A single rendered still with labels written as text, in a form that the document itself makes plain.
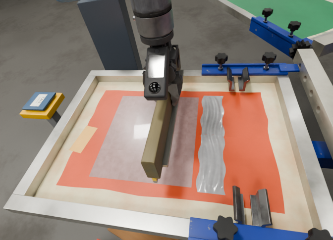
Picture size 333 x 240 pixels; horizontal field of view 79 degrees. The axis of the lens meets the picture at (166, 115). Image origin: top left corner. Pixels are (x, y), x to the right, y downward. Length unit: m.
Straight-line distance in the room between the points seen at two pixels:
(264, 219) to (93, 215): 0.38
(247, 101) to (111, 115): 0.49
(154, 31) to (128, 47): 0.70
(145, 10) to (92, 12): 0.68
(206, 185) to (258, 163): 0.16
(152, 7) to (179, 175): 0.42
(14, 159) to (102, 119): 1.68
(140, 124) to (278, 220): 0.47
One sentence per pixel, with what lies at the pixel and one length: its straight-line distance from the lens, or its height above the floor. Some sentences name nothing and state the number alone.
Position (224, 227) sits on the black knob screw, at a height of 1.06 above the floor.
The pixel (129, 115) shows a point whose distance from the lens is 0.75.
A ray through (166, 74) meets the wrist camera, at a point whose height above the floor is 1.24.
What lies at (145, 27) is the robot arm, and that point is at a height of 1.32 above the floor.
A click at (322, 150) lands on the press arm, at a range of 0.76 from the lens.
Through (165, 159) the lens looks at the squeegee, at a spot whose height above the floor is 1.07.
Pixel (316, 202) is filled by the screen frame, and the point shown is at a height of 0.99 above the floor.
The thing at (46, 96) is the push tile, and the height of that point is 0.97.
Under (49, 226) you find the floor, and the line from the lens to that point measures 1.84.
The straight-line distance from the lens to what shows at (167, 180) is 0.59.
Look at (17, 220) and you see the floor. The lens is 2.02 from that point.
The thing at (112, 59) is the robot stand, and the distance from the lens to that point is 1.16.
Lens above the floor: 1.49
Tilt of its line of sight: 48 degrees down
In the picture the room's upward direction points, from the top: 11 degrees counter-clockwise
